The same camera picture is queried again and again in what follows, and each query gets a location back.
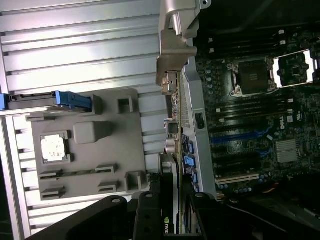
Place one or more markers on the grey parts rack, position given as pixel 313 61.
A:
pixel 120 150

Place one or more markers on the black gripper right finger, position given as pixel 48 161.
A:
pixel 207 220

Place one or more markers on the white expansion slot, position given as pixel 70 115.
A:
pixel 237 178

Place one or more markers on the blue expansion slot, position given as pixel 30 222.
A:
pixel 237 137

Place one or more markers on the silver CPU chip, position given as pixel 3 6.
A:
pixel 53 149

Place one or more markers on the green RAM stick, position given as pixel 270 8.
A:
pixel 77 173

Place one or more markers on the CPU socket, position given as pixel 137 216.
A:
pixel 252 76

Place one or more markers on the open metal socket cover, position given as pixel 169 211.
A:
pixel 295 68

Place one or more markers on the hard disk in blue carrier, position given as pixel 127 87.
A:
pixel 72 100

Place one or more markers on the green Dell motherboard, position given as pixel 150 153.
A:
pixel 287 120

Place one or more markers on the open Dell PC case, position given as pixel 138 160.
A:
pixel 197 117

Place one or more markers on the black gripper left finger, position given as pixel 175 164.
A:
pixel 147 220

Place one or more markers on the silver chipset heatsink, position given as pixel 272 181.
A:
pixel 287 151

